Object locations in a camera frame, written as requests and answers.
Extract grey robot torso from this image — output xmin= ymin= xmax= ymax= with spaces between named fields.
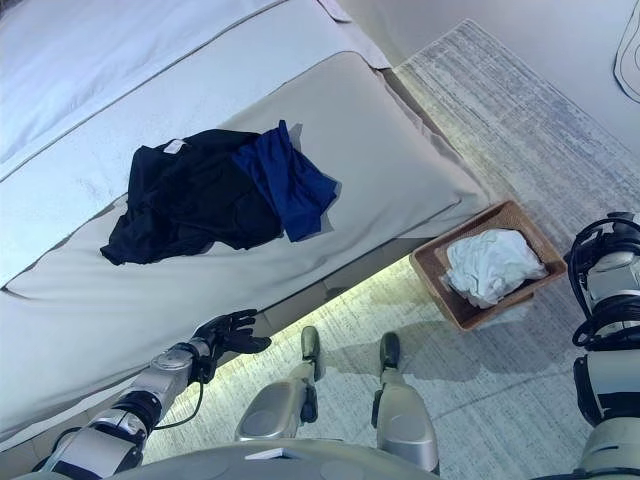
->
xmin=141 ymin=439 xmax=442 ymax=480

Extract white duvet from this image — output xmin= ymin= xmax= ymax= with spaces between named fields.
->
xmin=0 ymin=0 xmax=352 ymax=261

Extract grey striped area rug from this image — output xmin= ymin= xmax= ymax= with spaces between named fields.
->
xmin=143 ymin=18 xmax=640 ymax=480

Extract silver right robot leg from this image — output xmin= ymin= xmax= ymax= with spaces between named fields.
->
xmin=371 ymin=331 xmax=442 ymax=477

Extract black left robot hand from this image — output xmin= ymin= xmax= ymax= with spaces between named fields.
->
xmin=192 ymin=308 xmax=271 ymax=355

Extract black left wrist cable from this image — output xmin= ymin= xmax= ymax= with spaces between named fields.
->
xmin=153 ymin=368 xmax=207 ymax=432

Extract silver left robot leg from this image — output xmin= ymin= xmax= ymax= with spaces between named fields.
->
xmin=234 ymin=325 xmax=322 ymax=444

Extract white garment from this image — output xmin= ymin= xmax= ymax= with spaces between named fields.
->
xmin=445 ymin=228 xmax=550 ymax=310

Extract oval grey floor mat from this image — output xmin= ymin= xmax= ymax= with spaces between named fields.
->
xmin=613 ymin=0 xmax=640 ymax=104

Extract silver robot leg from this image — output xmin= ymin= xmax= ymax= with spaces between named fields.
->
xmin=234 ymin=325 xmax=322 ymax=444
xmin=371 ymin=331 xmax=442 ymax=477

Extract brown wicker basket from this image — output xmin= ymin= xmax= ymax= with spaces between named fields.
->
xmin=409 ymin=199 xmax=568 ymax=333

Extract black garment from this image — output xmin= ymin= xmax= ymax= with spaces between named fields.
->
xmin=99 ymin=128 xmax=287 ymax=267

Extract blue garment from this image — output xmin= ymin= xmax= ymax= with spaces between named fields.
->
xmin=231 ymin=119 xmax=342 ymax=244

